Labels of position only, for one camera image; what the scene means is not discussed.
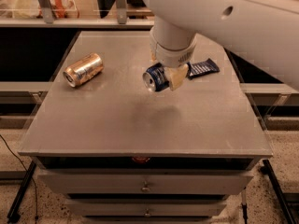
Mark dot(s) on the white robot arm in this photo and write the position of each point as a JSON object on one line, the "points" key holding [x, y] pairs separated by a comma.
{"points": [[263, 32]]}

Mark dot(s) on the grey metal shelf rail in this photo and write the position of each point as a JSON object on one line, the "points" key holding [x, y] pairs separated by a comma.
{"points": [[77, 23]]}

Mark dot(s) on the black right floor rail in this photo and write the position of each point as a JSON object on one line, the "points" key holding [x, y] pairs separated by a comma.
{"points": [[289, 202]]}

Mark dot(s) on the dark blue snack wrapper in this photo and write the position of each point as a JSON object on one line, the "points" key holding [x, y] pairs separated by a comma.
{"points": [[202, 68]]}

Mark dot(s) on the gold soda can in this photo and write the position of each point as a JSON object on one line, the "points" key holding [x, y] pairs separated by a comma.
{"points": [[83, 70]]}

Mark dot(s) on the orange white plastic bag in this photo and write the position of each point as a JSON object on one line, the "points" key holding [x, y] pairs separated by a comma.
{"points": [[60, 9]]}

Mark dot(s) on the black left floor rail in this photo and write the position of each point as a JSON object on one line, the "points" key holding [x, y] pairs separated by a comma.
{"points": [[13, 215]]}

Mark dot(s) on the drawer knob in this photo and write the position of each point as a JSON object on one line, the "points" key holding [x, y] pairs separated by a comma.
{"points": [[147, 213], [145, 187]]}

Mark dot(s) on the black floor rail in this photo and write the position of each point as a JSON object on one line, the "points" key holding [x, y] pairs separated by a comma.
{"points": [[13, 215], [289, 202]]}

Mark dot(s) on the blue pepsi can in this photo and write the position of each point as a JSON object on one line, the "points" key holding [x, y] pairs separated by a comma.
{"points": [[155, 79]]}

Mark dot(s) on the upper drawer knob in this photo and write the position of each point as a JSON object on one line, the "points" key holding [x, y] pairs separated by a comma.
{"points": [[145, 187]]}

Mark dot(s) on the grey drawer cabinet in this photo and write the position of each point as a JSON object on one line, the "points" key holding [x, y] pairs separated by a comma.
{"points": [[203, 139]]}

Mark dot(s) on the red object in drawer gap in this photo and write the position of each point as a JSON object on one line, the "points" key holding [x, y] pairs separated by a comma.
{"points": [[140, 160]]}

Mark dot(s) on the lower drawer knob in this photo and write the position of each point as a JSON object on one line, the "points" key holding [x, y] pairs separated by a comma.
{"points": [[147, 213]]}

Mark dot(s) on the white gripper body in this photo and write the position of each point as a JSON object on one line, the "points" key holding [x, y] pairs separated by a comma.
{"points": [[172, 59]]}

